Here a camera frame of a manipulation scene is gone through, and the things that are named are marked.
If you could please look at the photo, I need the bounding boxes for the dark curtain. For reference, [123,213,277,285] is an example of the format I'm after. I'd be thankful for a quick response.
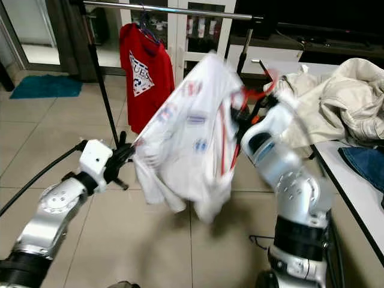
[57,0,97,83]

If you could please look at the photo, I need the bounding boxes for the blue denim jeans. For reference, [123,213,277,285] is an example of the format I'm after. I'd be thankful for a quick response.
[339,146,384,209]

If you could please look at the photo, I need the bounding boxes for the blue clothes hanger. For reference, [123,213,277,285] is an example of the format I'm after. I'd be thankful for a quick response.
[135,5,163,46]

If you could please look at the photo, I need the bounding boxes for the white printed shirt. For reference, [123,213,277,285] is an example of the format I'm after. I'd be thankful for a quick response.
[132,51,247,224]

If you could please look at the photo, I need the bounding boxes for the cream jacket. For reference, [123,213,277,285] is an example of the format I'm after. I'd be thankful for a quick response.
[276,57,384,151]

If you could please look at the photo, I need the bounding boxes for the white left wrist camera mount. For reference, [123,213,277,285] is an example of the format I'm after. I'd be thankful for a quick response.
[79,139,116,193]

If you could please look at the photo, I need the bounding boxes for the dark purple wire hanger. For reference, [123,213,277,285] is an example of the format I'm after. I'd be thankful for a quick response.
[249,234,277,250]

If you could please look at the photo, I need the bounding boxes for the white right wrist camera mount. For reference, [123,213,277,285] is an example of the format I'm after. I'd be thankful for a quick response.
[255,90,298,142]

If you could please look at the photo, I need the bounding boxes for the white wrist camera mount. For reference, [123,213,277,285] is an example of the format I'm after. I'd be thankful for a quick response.
[79,139,116,193]
[255,90,298,142]

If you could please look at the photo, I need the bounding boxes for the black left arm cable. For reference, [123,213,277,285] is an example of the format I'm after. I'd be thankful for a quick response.
[0,143,85,217]

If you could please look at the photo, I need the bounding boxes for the red printed t-shirt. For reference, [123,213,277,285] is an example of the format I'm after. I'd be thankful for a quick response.
[119,23,176,134]

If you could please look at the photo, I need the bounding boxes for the metal clothes rack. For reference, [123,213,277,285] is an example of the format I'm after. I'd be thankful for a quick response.
[75,0,265,148]

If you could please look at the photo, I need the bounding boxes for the white glass door cabinet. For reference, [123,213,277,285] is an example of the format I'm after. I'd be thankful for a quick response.
[114,0,238,79]

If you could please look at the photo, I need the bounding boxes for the teal floor mat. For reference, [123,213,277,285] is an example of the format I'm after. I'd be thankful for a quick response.
[10,75,83,100]

